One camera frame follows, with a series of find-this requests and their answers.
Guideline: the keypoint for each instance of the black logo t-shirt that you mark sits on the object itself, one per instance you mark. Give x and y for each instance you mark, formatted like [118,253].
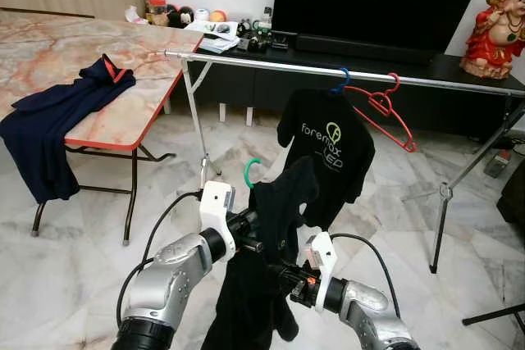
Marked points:
[262,284]
[320,153]

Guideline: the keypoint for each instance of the green plastic hanger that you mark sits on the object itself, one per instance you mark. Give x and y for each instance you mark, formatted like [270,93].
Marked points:
[246,171]

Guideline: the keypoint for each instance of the navy shirt red striped collar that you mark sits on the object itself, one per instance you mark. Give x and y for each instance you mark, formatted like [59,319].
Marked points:
[49,129]

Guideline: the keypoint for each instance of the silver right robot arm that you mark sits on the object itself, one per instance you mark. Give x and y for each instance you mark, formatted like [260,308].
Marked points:
[369,309]

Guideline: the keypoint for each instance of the blue plastic hanger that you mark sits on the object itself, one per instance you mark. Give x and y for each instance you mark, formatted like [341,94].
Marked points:
[348,79]

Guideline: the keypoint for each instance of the red plastic hanger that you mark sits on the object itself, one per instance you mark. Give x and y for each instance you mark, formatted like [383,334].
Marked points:
[381,106]

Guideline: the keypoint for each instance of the black low tv console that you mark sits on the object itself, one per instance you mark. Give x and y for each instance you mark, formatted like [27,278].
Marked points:
[246,88]

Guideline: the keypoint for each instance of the silver metal clothes rack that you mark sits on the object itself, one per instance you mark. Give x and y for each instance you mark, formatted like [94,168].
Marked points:
[271,65]

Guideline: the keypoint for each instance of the black yellow gadget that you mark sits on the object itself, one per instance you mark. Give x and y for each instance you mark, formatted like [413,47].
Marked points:
[256,38]

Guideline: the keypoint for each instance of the small black box device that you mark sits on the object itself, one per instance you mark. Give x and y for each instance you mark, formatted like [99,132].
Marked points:
[283,38]

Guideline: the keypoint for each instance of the white paper stack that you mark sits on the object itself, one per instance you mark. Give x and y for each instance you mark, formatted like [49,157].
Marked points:
[215,37]

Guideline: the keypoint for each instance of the black metal stand leg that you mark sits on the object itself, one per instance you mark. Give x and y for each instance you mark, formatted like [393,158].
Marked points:
[492,315]

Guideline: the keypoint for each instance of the orange yellow round plush toy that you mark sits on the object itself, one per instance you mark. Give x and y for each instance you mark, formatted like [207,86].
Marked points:
[218,15]

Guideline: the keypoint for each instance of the black soundbar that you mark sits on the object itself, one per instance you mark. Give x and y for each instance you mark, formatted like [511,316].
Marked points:
[365,49]

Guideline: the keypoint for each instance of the white blue round plush toy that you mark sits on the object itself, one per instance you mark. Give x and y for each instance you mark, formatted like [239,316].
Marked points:
[202,14]

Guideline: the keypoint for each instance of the dark brown sofa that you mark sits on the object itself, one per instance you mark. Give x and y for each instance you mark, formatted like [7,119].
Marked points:
[515,202]

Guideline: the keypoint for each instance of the black round plush toy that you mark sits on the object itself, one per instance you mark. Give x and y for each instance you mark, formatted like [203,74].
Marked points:
[186,14]

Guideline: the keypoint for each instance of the red round plush toy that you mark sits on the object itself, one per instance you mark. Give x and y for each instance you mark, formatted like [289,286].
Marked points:
[174,10]

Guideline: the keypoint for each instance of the grey power strip green light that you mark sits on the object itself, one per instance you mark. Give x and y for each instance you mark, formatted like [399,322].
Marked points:
[498,165]

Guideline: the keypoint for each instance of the red lid snack jar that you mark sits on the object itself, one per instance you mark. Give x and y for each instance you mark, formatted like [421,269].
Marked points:
[157,12]

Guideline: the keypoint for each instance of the pink tissue box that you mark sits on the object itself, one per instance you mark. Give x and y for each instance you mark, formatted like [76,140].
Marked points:
[138,17]

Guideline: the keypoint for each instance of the marble pattern folding table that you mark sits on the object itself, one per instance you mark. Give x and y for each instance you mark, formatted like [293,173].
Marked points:
[82,55]

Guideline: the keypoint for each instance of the red laughing Buddha statue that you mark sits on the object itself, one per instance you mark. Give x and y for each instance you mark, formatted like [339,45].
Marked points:
[492,43]

